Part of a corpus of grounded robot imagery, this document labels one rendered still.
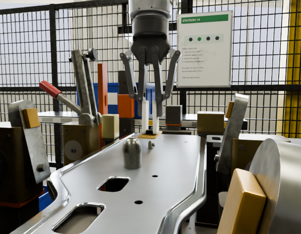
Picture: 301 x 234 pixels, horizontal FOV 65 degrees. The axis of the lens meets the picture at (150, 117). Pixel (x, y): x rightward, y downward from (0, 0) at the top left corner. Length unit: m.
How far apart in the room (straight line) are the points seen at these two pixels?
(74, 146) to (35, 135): 0.15
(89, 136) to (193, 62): 0.64
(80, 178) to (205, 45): 0.82
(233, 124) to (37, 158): 0.32
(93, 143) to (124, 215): 0.32
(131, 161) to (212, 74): 0.72
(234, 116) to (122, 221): 0.26
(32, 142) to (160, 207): 0.23
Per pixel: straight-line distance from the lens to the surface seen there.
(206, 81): 1.03
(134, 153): 0.38
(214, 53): 1.04
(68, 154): 0.56
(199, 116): 0.72
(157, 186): 0.32
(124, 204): 0.27
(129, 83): 0.50
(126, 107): 0.82
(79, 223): 0.27
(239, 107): 0.42
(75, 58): 0.55
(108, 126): 0.60
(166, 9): 0.50
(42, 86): 0.60
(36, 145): 0.41
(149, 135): 0.49
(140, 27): 0.49
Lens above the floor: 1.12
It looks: 6 degrees down
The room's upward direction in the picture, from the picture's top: straight up
